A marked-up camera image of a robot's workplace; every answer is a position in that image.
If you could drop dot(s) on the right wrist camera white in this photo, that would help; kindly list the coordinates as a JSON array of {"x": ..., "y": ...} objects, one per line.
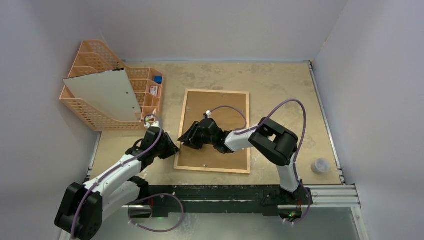
[{"x": 207, "y": 114}]

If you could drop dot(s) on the orange plastic file organizer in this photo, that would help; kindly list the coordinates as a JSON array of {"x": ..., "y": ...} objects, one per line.
[{"x": 94, "y": 56}]

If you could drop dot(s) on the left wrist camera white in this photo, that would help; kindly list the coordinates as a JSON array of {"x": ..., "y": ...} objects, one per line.
[{"x": 156, "y": 124}]

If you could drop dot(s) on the blue small item in organizer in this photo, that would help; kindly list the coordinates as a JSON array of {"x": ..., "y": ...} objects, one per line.
[{"x": 158, "y": 79}]

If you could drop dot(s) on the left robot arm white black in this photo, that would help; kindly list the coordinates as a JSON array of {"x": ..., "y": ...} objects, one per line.
[{"x": 85, "y": 206}]

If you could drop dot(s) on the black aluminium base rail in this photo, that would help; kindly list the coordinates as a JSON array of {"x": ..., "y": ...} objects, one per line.
[{"x": 267, "y": 200}]

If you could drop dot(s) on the white board in organizer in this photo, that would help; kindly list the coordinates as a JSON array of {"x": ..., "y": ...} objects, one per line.
[{"x": 109, "y": 92}]

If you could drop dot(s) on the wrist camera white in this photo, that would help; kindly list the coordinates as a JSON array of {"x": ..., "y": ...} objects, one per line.
[
  {"x": 156, "y": 124},
  {"x": 207, "y": 114}
]

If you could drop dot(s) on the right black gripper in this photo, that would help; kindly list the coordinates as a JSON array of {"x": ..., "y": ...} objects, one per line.
[{"x": 197, "y": 134}]

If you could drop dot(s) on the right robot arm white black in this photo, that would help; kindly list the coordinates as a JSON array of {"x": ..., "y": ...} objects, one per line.
[{"x": 275, "y": 142}]

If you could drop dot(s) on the wooden picture frame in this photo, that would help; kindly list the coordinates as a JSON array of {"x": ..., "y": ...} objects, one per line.
[{"x": 212, "y": 169}]

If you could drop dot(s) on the red white small box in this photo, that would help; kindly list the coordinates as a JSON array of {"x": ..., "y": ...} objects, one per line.
[{"x": 154, "y": 90}]

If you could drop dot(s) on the small clear plastic cup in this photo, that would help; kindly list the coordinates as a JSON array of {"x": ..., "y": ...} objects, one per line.
[{"x": 321, "y": 166}]

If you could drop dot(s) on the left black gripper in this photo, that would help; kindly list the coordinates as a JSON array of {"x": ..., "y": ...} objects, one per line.
[{"x": 172, "y": 149}]

